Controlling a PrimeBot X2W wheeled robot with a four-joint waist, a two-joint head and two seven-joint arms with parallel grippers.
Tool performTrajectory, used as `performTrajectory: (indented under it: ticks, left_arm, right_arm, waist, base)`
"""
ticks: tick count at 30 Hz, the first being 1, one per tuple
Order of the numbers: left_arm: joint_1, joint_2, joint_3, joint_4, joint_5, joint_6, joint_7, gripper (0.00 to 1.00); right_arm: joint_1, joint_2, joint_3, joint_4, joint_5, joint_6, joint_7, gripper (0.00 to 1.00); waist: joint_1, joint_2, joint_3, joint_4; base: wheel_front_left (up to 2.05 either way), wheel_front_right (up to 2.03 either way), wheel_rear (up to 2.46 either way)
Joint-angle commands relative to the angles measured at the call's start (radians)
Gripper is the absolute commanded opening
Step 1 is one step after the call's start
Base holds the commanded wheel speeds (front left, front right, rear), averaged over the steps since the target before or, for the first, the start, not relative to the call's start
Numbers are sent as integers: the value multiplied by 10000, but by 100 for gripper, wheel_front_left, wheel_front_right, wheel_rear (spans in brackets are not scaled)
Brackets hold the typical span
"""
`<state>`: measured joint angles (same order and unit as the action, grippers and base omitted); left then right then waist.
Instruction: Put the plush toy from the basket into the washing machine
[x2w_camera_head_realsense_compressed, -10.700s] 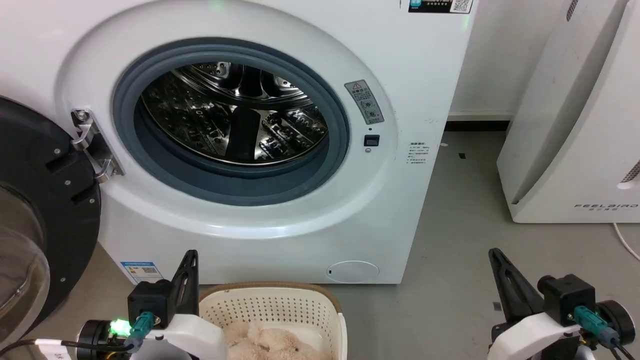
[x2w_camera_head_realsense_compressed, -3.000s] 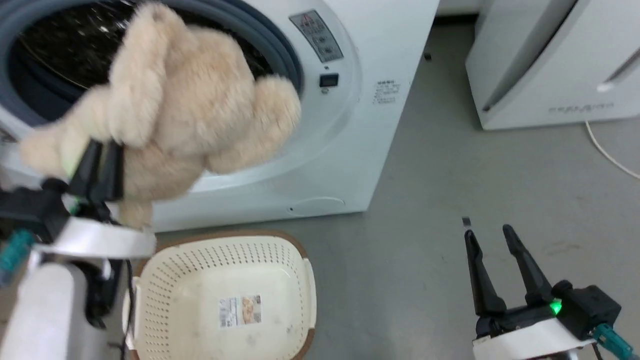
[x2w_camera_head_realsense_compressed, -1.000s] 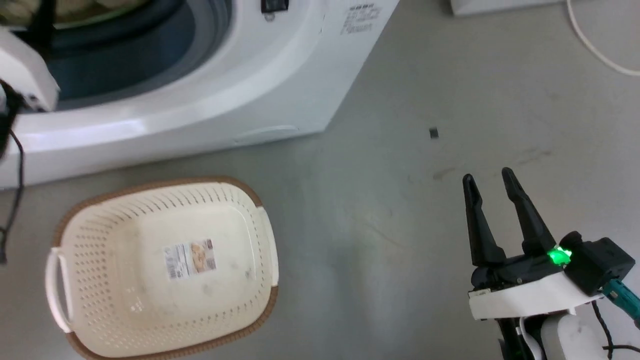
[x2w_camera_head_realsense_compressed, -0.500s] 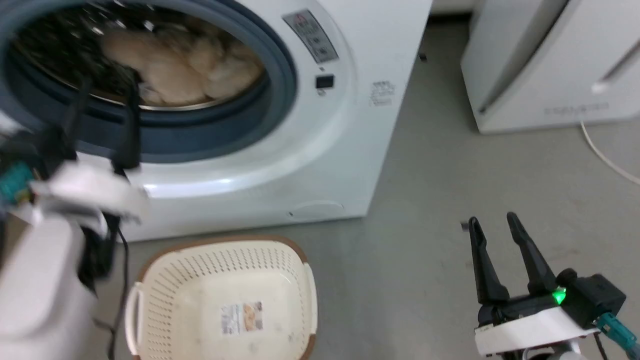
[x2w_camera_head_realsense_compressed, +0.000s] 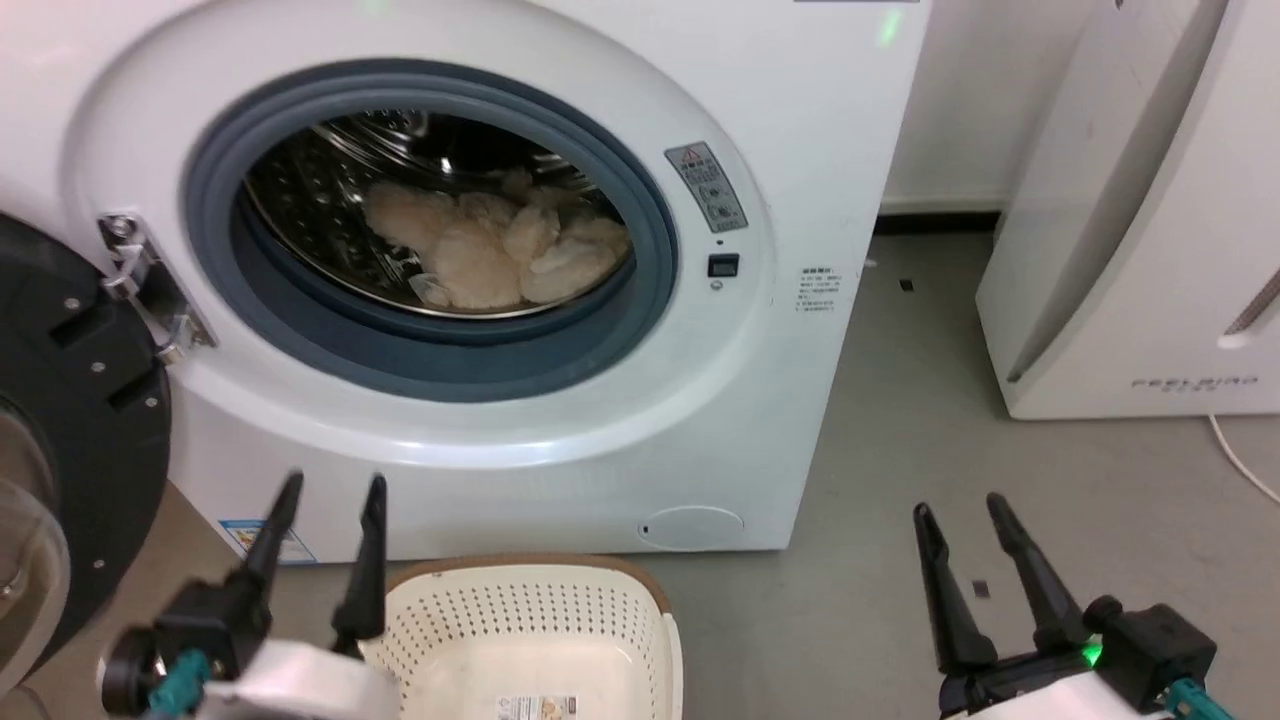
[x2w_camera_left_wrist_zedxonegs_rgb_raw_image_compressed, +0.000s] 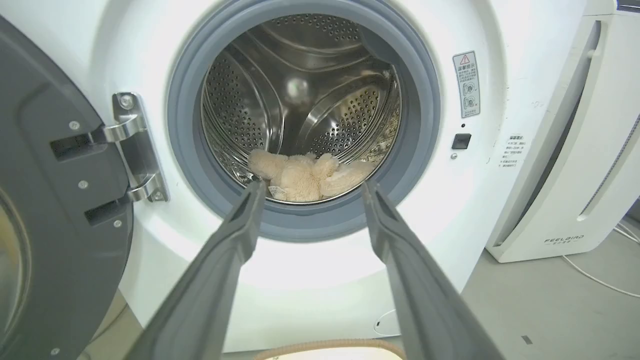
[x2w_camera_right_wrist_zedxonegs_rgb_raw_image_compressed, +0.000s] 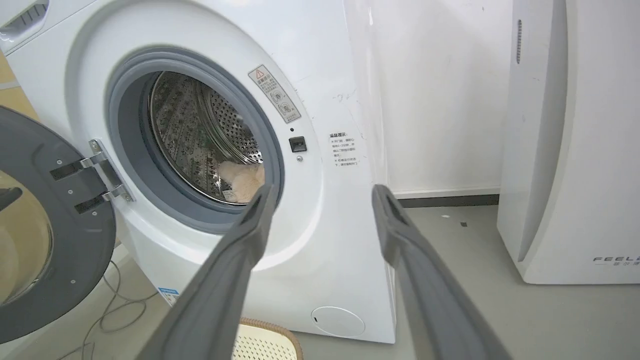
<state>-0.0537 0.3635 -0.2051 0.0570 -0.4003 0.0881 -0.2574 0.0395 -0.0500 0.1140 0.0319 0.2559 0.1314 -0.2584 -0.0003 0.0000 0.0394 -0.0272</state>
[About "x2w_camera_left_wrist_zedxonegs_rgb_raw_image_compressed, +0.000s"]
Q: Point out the black door latch socket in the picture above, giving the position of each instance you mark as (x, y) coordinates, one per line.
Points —
(461, 141)

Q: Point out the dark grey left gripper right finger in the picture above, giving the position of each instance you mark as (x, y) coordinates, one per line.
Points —
(425, 285)

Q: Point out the beige plush teddy toy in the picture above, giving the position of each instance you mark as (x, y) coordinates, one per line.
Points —
(305, 177)

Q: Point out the stainless steel washer drum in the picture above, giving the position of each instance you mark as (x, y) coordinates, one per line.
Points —
(300, 85)

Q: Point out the woven laundry basket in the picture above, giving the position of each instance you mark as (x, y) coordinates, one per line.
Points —
(330, 350)

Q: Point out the grey rubber door gasket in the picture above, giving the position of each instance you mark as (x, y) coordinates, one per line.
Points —
(425, 100)

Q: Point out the white air purifier appliance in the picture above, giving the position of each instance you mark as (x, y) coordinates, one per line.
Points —
(575, 150)

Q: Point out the grey warning label sticker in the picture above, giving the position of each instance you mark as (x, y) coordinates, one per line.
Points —
(466, 84)

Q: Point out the white front-load washing machine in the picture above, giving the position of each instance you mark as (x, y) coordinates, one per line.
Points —
(310, 280)

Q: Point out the dark grey washing machine door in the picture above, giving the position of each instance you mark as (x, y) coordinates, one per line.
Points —
(50, 210)

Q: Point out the chrome door hinge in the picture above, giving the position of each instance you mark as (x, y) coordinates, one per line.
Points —
(137, 150)

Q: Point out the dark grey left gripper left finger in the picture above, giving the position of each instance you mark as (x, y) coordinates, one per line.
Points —
(210, 280)

